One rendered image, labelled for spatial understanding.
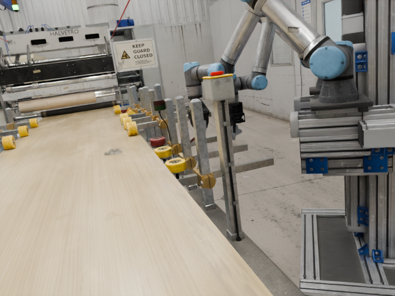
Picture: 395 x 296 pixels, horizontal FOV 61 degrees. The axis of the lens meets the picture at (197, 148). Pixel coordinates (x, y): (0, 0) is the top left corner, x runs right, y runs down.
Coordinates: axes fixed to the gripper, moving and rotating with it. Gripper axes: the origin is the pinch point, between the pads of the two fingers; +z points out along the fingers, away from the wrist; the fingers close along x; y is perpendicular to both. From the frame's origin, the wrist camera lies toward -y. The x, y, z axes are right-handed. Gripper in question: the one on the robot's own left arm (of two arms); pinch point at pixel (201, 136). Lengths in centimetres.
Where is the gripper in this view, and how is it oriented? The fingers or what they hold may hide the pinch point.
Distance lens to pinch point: 163.5
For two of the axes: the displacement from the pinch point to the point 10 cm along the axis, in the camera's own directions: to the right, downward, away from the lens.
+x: -9.5, 1.9, -2.6
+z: 1.3, 9.6, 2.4
